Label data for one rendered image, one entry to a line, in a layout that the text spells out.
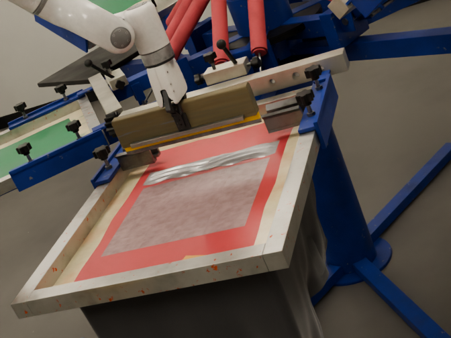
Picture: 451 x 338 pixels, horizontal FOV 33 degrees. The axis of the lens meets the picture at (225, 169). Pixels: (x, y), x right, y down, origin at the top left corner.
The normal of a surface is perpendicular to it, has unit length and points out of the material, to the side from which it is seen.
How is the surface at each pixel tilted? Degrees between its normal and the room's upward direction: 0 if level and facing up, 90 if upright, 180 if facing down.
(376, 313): 0
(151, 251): 0
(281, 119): 90
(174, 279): 90
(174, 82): 92
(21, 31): 90
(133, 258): 0
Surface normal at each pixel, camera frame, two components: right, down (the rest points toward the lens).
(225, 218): -0.36, -0.85
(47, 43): -0.22, 0.48
